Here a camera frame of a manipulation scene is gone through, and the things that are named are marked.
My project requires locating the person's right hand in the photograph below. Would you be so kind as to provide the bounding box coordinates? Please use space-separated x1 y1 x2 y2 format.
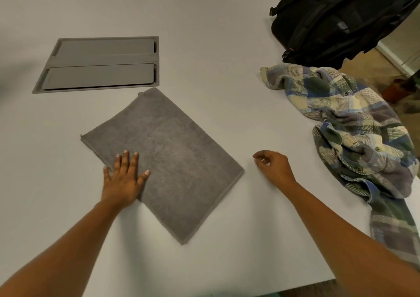
252 150 298 189

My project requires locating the person's left hand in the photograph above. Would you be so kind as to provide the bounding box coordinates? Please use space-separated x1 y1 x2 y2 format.
100 149 151 210

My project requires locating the grey towel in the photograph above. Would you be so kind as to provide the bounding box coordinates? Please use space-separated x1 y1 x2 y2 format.
80 87 245 245

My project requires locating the plaid flannel shirt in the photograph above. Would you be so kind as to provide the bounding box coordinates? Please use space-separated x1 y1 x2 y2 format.
260 63 420 271

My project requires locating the black backpack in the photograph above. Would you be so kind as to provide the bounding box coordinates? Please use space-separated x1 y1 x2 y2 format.
269 0 420 70

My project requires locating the person's left forearm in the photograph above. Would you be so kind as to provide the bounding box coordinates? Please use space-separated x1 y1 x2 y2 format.
0 201 123 297

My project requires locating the person's right forearm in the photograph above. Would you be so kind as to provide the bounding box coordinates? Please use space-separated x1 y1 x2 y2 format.
284 181 420 297

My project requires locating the grey table cable box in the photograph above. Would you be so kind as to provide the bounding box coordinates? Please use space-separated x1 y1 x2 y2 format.
31 36 160 95

